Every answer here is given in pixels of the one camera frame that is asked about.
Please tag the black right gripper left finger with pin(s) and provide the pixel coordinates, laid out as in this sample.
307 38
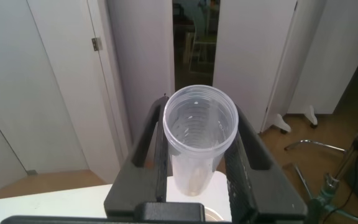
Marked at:
135 180

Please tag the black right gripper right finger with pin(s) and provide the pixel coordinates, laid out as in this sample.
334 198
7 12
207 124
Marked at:
259 186

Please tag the test tube with yellowish liquid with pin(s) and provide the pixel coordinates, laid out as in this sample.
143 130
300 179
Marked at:
200 149

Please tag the metal stand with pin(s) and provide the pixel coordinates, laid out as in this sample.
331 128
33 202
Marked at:
331 183

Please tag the white folding screen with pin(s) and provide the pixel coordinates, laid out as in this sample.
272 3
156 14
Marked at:
259 46
57 77

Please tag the pale chair frame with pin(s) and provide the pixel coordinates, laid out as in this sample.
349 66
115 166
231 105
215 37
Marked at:
202 46

